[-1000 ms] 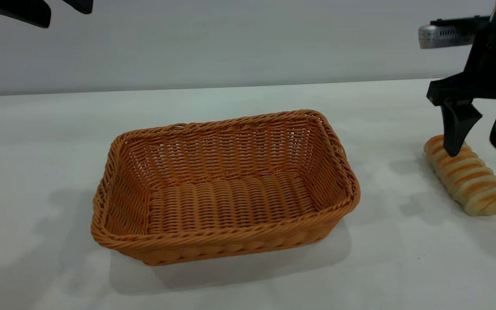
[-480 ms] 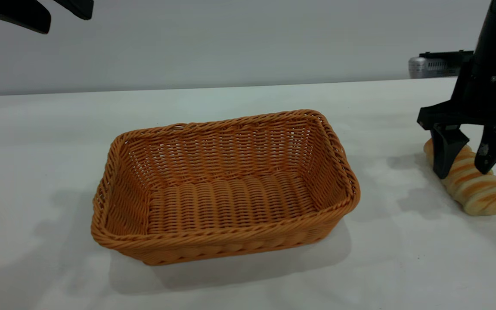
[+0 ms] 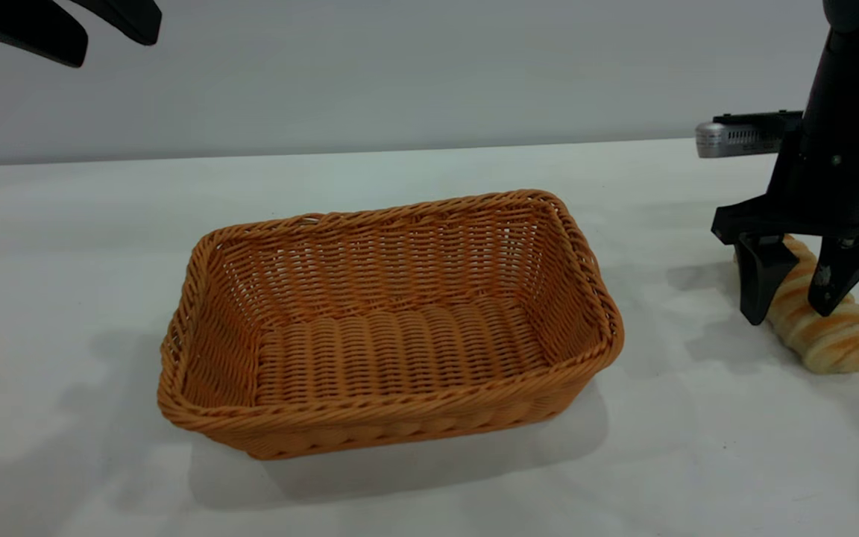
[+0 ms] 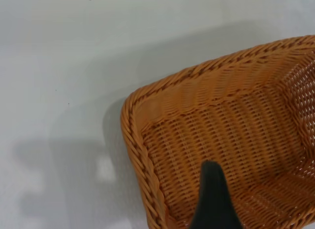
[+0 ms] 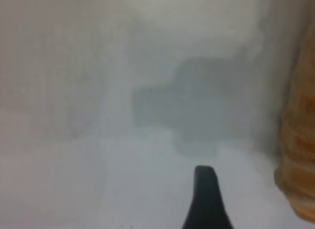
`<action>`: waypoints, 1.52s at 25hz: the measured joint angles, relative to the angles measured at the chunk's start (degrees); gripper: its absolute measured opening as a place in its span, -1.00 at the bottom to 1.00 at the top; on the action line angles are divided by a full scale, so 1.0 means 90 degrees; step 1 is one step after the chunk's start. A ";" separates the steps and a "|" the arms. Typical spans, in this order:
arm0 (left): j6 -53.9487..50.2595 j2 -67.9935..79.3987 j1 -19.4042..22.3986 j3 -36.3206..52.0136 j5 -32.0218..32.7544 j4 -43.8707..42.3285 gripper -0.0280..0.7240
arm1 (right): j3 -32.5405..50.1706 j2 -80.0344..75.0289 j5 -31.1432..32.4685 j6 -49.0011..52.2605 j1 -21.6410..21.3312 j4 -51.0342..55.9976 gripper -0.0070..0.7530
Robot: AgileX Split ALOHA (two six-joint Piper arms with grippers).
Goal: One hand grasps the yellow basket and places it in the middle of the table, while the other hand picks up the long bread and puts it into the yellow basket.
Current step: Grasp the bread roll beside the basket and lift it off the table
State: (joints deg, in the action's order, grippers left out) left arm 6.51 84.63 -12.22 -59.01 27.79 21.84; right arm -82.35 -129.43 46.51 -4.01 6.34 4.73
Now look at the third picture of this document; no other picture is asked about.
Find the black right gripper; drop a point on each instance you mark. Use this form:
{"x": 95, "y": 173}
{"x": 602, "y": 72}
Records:
{"x": 847, "y": 149}

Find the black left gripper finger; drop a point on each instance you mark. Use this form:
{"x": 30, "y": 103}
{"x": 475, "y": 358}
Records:
{"x": 135, "y": 19}
{"x": 34, "y": 30}

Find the ridged striped bread roll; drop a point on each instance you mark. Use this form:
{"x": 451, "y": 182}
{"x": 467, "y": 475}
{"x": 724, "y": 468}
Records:
{"x": 836, "y": 339}

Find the orange woven wicker basket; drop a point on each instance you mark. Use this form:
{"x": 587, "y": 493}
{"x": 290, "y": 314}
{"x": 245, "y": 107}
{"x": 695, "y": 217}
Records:
{"x": 400, "y": 350}

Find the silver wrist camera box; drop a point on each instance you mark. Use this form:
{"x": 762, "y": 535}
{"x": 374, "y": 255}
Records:
{"x": 735, "y": 139}

